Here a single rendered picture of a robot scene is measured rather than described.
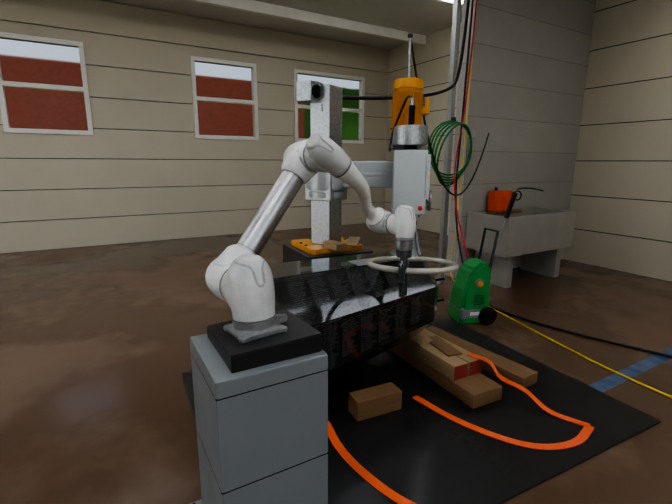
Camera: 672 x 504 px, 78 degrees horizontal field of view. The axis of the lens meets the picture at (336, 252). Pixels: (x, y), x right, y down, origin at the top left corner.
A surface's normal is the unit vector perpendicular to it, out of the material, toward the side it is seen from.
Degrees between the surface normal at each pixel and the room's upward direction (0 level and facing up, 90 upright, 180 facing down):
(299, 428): 90
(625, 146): 90
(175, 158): 90
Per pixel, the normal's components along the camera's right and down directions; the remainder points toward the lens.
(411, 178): -0.11, 0.22
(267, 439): 0.50, 0.18
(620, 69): -0.87, 0.11
